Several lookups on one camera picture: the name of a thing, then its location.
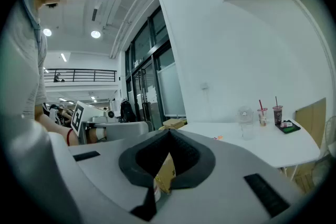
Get white desk fan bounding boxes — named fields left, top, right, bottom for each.
left=236, top=105, right=254, bottom=124

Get blue lanyard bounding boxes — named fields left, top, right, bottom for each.
left=22, top=0, right=42, bottom=45

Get wire chair white cushion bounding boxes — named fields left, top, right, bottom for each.
left=324, top=115, right=336, bottom=157

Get dark drink cup red straw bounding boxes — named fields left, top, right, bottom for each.
left=272, top=96, right=284, bottom=126

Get pale drink cup red straw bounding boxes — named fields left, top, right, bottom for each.
left=257, top=99, right=268, bottom=127

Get person's left forearm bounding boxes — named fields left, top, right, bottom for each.
left=35, top=106, right=79, bottom=146

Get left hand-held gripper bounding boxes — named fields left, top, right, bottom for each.
left=70, top=100, right=154, bottom=145

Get black hanging jacket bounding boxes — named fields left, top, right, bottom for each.
left=120, top=99, right=137, bottom=123

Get red bracelet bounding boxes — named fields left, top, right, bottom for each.
left=66, top=127, right=74, bottom=146

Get black tray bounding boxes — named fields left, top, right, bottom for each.
left=275, top=119, right=301, bottom=134

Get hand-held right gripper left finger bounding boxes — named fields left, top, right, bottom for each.
left=68, top=129, right=172, bottom=222

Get flat cardboard sheet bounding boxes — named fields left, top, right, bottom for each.
left=295, top=98, right=327, bottom=149

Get black framed glass doors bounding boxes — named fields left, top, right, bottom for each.
left=124, top=6, right=186, bottom=130

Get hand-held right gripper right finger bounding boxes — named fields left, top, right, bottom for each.
left=154, top=129, right=305, bottom=222

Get clear stemmed glass cup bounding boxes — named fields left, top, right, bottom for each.
left=240, top=122, right=256, bottom=141

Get black balcony railing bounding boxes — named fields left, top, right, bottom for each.
left=44, top=68, right=117, bottom=83

